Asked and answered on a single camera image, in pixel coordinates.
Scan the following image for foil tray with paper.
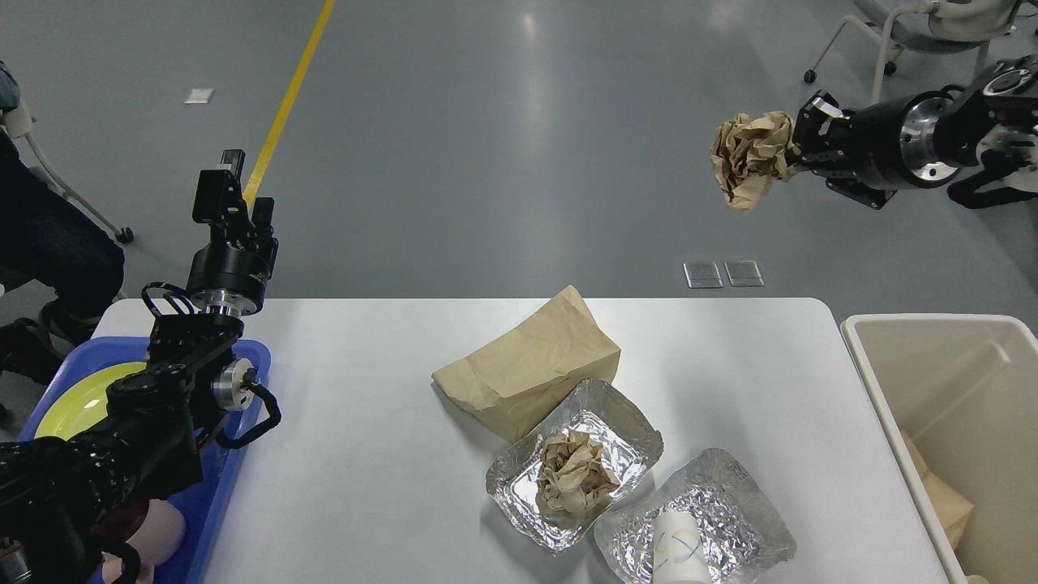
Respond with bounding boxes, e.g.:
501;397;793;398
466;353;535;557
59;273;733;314
486;380;663;555

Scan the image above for metal floor plate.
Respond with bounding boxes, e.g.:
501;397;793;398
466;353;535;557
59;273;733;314
723;261;765;287
683;261;723;290

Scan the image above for pink mug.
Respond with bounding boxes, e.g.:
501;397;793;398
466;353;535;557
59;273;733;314
92;499;186;583

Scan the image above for beige plastic bin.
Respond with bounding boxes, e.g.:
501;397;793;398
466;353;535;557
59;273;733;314
841;313;1037;583

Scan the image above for right metal floor plate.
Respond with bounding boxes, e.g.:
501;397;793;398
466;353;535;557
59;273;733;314
723;261;765;287

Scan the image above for yellow plastic plate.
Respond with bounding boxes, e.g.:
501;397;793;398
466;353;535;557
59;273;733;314
33;362;145;440

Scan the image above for blue plastic tray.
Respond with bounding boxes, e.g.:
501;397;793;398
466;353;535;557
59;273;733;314
16;337;247;583

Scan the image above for foil tray with cup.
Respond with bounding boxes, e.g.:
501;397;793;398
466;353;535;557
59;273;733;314
593;448;797;583

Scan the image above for small brown paper bag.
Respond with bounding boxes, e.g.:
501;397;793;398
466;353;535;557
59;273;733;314
900;430;974;550

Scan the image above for seated person in dark clothes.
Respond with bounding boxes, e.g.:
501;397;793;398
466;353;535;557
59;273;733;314
0;61;127;423

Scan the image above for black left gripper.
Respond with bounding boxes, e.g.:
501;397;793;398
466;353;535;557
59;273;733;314
186;149;279;317

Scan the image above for large brown paper bag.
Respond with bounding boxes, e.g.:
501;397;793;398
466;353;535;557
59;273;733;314
431;286;620;443

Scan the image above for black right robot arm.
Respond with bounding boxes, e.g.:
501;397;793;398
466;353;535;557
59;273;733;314
787;54;1037;208

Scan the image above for white wheeled chair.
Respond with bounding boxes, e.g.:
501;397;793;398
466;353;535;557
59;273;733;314
802;1;1025;105

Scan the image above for brown paper ball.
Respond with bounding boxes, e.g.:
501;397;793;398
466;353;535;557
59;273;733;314
709;111;801;213
535;430;620;520

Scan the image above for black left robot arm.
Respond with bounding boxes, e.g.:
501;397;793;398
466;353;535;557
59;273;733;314
2;149;282;583

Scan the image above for white paper cup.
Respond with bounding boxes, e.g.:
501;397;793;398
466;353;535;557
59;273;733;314
651;510;713;583

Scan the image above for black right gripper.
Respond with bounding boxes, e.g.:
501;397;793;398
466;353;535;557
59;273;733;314
788;90;961;211

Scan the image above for left metal floor plate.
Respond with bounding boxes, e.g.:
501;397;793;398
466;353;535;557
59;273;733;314
683;261;723;290

